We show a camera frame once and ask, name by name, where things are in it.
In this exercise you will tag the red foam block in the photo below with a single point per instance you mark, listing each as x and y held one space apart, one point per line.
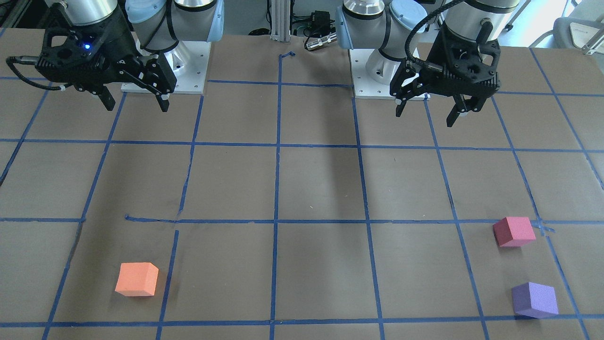
514 232

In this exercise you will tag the black power adapter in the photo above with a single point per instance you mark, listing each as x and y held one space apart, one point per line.
320 23

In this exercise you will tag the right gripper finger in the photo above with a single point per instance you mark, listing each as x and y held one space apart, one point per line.
106 98
163 102

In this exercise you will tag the orange foam block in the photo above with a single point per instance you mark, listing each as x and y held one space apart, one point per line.
137 279

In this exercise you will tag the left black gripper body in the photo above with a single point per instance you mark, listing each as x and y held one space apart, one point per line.
430 59

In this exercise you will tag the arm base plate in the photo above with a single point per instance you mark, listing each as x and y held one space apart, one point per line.
372 74
189 61

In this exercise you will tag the purple foam block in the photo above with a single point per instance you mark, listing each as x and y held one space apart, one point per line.
535 300

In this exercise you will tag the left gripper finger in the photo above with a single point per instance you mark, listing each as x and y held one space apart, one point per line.
463 106
400 105

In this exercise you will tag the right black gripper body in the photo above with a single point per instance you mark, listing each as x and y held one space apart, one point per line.
123 43

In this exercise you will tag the aluminium frame post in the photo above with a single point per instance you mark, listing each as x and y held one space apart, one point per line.
280 20

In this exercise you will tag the silver metal cylinder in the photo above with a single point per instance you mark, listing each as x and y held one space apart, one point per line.
320 42

